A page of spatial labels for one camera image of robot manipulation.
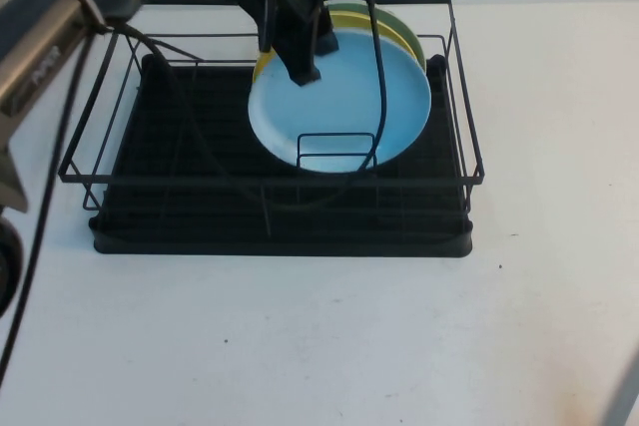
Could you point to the light blue plate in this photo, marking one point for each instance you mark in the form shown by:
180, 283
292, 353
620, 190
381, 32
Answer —
344, 112

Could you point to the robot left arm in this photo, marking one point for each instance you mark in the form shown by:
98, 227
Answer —
45, 47

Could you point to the yellow plate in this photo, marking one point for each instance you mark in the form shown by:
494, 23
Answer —
394, 34

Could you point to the green plate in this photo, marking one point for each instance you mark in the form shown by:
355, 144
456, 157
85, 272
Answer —
407, 32

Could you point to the black plastic drip tray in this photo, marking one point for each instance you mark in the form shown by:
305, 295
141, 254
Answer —
199, 241

